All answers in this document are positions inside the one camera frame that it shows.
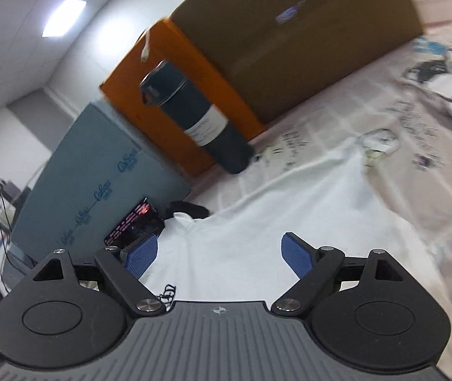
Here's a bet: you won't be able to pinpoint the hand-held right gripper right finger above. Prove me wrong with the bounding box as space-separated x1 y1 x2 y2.
270 232 414 320

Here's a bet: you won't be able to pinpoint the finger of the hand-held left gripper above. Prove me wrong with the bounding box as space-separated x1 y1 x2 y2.
169 201 209 220

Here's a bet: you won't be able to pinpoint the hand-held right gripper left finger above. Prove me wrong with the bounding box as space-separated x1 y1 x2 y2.
31 234 168 319

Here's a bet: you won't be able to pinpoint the white t-shirt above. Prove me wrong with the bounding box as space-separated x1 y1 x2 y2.
139 137 452 320

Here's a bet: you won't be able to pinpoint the light blue cardboard box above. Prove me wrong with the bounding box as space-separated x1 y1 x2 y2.
11 101 192 260

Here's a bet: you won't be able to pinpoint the dark blue vacuum bottle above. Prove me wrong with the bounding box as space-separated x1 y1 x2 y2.
139 60 255 175

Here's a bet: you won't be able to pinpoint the orange cardboard box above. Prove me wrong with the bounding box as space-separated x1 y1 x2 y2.
99 18 266 177

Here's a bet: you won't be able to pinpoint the large brown cardboard box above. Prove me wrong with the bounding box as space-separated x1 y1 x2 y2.
169 0 425 124

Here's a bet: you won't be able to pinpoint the square ceiling light panel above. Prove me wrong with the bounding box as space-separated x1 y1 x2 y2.
42 0 88 38

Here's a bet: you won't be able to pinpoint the black cables with adapter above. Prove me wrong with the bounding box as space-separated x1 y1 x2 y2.
0 178 32 231

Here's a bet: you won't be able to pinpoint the white charging cable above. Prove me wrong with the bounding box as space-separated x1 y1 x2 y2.
139 29 151 63

